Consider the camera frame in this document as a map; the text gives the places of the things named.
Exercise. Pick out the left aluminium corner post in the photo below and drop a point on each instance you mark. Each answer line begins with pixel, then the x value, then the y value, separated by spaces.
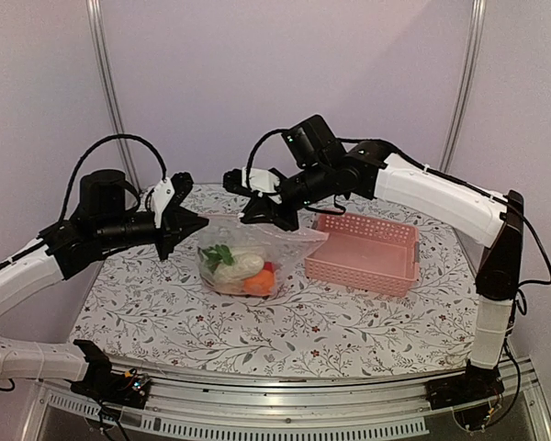
pixel 104 67

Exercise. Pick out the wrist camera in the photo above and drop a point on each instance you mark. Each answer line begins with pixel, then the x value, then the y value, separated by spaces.
pixel 168 195
pixel 256 181

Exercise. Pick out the floral patterned table mat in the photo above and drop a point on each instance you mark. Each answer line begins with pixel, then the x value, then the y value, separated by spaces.
pixel 158 311

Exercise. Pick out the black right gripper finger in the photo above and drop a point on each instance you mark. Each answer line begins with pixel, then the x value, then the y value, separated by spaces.
pixel 284 220
pixel 260 210

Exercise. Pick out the pink perforated plastic basket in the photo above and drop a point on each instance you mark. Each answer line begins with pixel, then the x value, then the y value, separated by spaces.
pixel 380 256

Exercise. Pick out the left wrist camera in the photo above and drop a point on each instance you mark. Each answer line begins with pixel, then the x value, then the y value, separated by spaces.
pixel 168 195

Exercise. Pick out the aluminium corner post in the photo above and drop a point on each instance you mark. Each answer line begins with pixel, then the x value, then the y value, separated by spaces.
pixel 104 67
pixel 474 39

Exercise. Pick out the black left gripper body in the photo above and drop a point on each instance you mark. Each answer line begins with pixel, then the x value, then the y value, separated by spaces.
pixel 114 231

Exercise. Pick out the white oblong vegetable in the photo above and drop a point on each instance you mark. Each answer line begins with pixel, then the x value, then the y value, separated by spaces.
pixel 251 261
pixel 231 274

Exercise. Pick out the orange crinkled fruit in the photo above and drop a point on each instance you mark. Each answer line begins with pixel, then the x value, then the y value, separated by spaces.
pixel 261 284

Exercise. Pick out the clear zip top bag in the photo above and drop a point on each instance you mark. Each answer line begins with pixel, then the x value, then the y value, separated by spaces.
pixel 285 249

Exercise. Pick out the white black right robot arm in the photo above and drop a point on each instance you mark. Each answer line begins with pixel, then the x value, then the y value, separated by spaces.
pixel 495 222

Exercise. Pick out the green leafy vegetable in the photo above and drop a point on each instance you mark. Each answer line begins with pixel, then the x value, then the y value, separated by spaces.
pixel 218 254

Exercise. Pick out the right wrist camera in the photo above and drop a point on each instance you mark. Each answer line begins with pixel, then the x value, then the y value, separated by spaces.
pixel 256 181

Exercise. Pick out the white oblong vegetable front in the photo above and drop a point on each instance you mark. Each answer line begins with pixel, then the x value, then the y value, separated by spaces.
pixel 231 274

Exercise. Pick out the red crinkled fruit front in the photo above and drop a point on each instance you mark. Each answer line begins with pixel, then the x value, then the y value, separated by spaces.
pixel 269 267

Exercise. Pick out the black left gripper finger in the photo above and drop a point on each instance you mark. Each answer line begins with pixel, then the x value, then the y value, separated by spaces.
pixel 166 242
pixel 183 221

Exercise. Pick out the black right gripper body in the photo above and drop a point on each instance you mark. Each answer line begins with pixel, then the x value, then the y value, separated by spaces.
pixel 316 182

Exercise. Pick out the aluminium front rail frame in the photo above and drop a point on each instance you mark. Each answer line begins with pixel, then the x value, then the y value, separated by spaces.
pixel 191 404

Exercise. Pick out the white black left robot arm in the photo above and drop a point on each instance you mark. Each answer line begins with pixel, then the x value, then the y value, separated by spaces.
pixel 46 261

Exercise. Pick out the right aluminium corner post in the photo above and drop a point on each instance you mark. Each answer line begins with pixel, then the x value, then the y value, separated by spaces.
pixel 474 39

